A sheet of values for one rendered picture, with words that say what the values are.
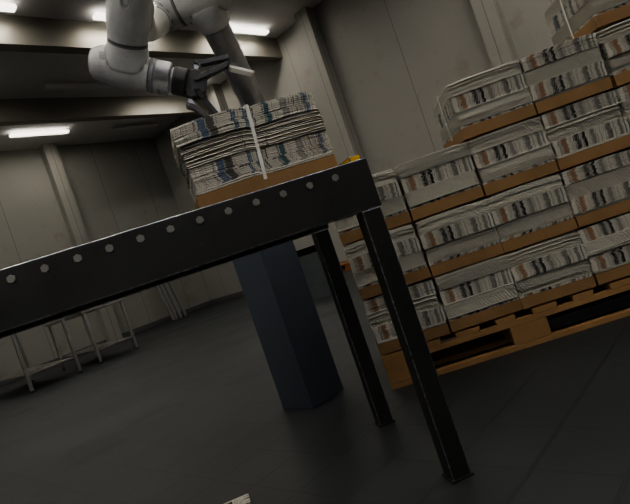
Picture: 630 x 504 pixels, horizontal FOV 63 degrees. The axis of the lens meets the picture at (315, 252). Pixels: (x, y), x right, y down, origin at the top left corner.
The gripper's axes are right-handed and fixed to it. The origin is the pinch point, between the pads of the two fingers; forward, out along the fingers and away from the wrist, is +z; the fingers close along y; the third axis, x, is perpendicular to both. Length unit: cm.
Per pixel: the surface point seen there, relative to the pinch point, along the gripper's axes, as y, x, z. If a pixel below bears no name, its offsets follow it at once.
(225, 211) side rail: 37.3, 27.9, -1.4
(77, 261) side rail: 53, 28, -30
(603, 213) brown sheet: 6, -22, 139
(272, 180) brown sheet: 25.4, 14.0, 9.3
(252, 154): 19.7, 13.3, 3.4
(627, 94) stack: -39, -16, 139
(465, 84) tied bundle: -36, -33, 82
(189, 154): 22.8, 13.8, -11.8
